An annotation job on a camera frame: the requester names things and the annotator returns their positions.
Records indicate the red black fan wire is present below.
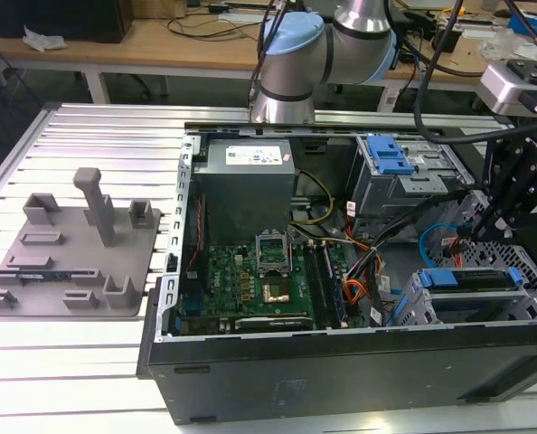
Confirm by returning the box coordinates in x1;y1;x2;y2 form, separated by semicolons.
184;193;207;278

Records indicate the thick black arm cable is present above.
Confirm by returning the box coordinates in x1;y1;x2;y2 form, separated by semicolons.
412;0;491;146

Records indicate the orange red disk power wire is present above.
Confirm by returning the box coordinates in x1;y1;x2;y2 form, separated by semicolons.
447;238;467;269

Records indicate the black PC case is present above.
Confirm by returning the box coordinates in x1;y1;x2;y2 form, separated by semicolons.
135;119;537;426

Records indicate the black RAM slot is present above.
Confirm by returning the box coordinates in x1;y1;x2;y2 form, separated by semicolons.
321;242;347;329
303;243;326;330

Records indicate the black multicolour power wire bundle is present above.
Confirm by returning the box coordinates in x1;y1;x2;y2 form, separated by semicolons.
344;198;437;317

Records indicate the black graphics card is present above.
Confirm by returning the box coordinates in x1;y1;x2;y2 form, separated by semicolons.
234;315;315;334

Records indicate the green motherboard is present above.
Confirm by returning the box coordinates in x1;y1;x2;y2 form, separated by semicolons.
177;239;369;335

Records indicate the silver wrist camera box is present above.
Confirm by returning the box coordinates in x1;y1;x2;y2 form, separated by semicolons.
478;61;537;118

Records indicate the wooden desk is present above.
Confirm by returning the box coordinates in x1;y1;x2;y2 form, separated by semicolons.
0;0;537;108

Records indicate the black hose copper fitting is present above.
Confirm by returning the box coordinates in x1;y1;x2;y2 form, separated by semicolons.
503;0;537;62

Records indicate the white crumpled plastic wrap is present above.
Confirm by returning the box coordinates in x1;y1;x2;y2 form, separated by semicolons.
22;24;69;52

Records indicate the RAM stick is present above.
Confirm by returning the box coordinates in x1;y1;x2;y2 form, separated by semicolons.
17;270;78;281

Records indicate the metal socket cover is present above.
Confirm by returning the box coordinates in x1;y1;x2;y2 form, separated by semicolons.
254;232;293;276

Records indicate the grey power supply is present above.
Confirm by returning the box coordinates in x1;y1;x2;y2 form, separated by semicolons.
192;137;299;243

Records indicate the yellow black power wire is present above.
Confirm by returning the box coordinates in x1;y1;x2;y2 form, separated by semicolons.
293;169;335;225

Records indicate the square chipset chip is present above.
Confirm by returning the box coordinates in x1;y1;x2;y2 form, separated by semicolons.
262;279;292;304

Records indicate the metal disk bay cage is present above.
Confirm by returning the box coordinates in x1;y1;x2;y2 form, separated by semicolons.
385;266;537;327

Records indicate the blue drive latch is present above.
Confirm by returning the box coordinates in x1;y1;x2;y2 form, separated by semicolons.
366;136;415;176

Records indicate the grey parts rack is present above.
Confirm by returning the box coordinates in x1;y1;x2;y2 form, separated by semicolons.
0;166;164;320

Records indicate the blue disk data wire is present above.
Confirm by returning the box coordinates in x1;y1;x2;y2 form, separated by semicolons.
419;223;471;272

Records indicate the large black box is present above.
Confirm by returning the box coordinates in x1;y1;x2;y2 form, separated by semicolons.
0;0;134;44

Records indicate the metal optical drive cage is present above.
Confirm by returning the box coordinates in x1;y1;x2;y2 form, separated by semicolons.
353;134;476;221

